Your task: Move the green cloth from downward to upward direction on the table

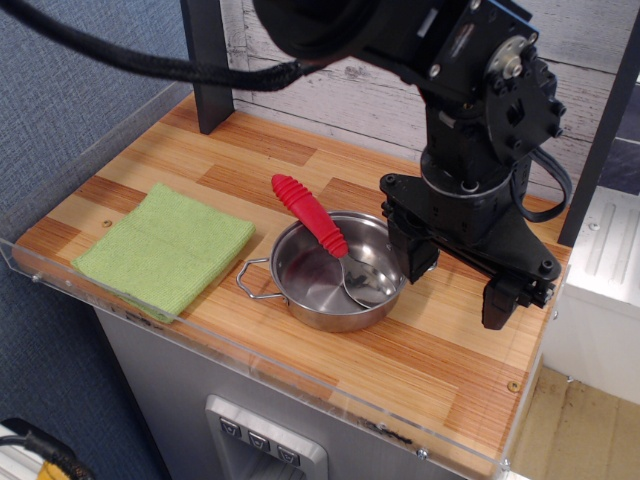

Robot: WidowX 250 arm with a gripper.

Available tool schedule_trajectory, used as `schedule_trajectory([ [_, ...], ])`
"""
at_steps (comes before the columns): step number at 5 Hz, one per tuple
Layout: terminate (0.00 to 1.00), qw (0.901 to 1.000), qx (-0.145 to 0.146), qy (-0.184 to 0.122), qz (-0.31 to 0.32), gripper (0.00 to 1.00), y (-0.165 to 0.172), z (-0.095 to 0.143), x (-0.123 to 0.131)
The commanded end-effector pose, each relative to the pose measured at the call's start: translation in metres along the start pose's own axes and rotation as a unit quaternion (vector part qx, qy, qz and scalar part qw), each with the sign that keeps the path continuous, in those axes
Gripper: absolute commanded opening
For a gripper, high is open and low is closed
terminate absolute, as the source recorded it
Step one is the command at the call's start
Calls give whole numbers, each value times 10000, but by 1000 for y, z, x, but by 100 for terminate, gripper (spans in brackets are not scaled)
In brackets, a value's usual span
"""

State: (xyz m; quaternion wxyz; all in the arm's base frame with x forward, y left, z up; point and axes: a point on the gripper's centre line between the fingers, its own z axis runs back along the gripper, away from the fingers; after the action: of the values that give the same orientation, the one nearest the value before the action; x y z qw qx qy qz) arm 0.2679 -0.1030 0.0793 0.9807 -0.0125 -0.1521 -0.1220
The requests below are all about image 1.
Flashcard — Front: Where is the white metal side shelf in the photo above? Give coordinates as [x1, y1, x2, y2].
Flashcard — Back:
[542, 187, 639, 403]

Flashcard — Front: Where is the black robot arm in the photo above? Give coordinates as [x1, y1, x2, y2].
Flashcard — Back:
[254, 1, 572, 330]

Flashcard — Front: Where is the clear acrylic table guard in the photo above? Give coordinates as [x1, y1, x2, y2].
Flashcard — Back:
[0, 79, 511, 474]

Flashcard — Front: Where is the black right frame post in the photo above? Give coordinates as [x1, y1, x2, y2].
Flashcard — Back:
[558, 14, 639, 247]

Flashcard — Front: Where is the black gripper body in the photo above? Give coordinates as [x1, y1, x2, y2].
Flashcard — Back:
[380, 173, 560, 306]

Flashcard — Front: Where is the black braided cable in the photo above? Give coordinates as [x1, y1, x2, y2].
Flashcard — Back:
[0, 0, 321, 93]

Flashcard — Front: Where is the silver toy appliance cabinet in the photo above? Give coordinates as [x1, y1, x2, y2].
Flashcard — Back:
[92, 304, 481, 480]

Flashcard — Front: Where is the yellow taped cable bundle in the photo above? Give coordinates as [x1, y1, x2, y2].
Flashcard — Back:
[0, 417, 91, 480]

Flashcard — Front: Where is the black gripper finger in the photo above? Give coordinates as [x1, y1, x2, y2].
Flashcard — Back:
[387, 215, 439, 284]
[482, 278, 530, 330]

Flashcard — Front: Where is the green cloth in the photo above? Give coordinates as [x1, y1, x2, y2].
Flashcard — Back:
[72, 183, 255, 323]

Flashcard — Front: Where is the small steel pot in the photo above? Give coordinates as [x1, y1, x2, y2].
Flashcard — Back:
[236, 211, 407, 332]

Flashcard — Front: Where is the red handled metal spoon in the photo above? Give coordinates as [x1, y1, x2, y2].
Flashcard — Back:
[271, 174, 397, 308]

